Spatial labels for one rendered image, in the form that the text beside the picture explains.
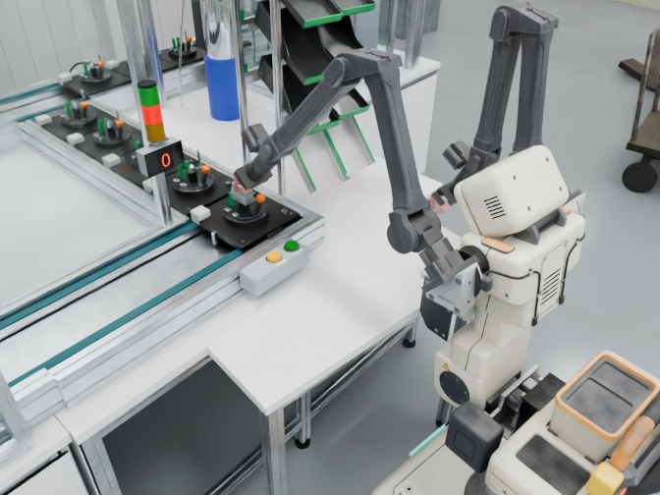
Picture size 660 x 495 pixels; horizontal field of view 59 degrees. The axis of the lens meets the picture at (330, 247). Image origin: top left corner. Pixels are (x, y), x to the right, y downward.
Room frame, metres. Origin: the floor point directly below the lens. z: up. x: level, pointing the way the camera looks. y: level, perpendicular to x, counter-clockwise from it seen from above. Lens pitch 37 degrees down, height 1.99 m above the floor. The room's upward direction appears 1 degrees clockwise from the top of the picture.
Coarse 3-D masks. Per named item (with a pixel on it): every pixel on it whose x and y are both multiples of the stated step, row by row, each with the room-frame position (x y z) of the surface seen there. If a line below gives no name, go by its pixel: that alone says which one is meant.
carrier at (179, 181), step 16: (176, 176) 1.71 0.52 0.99; (192, 176) 1.67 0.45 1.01; (208, 176) 1.71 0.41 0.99; (224, 176) 1.75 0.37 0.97; (176, 192) 1.63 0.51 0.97; (192, 192) 1.61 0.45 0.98; (208, 192) 1.64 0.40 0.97; (224, 192) 1.64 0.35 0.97; (176, 208) 1.55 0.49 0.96; (192, 208) 1.54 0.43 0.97
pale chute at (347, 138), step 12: (348, 120) 1.89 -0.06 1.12; (336, 132) 1.84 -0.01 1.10; (348, 132) 1.87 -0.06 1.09; (360, 132) 1.84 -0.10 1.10; (336, 144) 1.81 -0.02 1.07; (348, 144) 1.83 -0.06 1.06; (360, 144) 1.84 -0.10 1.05; (348, 156) 1.79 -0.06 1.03; (360, 156) 1.82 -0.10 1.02; (372, 156) 1.79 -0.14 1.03; (348, 168) 1.76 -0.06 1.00; (360, 168) 1.78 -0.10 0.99
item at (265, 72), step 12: (264, 60) 1.78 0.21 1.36; (264, 72) 1.78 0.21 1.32; (288, 72) 1.86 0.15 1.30; (288, 84) 1.81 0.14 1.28; (300, 84) 1.82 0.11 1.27; (312, 84) 1.80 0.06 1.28; (288, 96) 1.76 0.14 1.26; (300, 96) 1.77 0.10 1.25; (288, 108) 1.69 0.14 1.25; (336, 120) 1.71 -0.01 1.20; (312, 132) 1.64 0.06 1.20
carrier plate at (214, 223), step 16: (256, 192) 1.64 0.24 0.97; (208, 208) 1.54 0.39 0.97; (272, 208) 1.55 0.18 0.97; (288, 208) 1.55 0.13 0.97; (208, 224) 1.46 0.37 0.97; (224, 224) 1.46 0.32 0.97; (272, 224) 1.46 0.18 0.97; (288, 224) 1.49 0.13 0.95; (224, 240) 1.40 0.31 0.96; (240, 240) 1.38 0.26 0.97; (256, 240) 1.39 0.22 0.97
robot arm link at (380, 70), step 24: (360, 48) 1.27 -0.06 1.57; (360, 72) 1.18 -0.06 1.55; (384, 72) 1.16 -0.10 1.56; (384, 96) 1.15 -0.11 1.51; (384, 120) 1.14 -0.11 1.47; (384, 144) 1.13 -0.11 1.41; (408, 144) 1.12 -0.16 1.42; (408, 168) 1.10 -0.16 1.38; (408, 192) 1.07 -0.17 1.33; (432, 216) 1.08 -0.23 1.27; (408, 240) 1.02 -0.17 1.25
